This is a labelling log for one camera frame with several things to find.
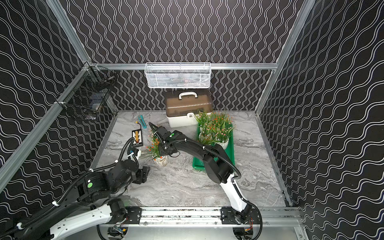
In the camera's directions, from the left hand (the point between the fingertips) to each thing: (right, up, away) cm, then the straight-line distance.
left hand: (144, 166), depth 70 cm
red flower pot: (+1, +7, +12) cm, 14 cm away
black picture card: (-16, +13, +34) cm, 39 cm away
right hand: (+5, +3, +21) cm, 21 cm away
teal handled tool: (-16, +23, +44) cm, 52 cm away
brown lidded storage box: (+16, +33, +27) cm, 45 cm away
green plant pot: (+32, +13, +27) cm, 44 cm away
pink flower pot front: (+30, +23, +27) cm, 46 cm away
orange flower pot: (+39, +23, +23) cm, 50 cm away
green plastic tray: (+26, -5, +22) cm, 35 cm away
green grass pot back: (+40, +13, +21) cm, 47 cm away
